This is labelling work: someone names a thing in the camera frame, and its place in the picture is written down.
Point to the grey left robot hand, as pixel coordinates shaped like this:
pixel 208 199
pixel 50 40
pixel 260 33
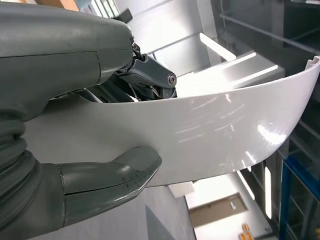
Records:
pixel 62 59

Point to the blue metal shelf rack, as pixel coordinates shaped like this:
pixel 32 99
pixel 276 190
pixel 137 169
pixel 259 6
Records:
pixel 300 179

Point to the long ceiling light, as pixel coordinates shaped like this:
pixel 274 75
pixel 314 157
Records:
pixel 246 185
pixel 240 60
pixel 217 46
pixel 268 192
pixel 260 74

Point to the brown door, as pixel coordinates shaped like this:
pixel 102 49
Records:
pixel 217 210

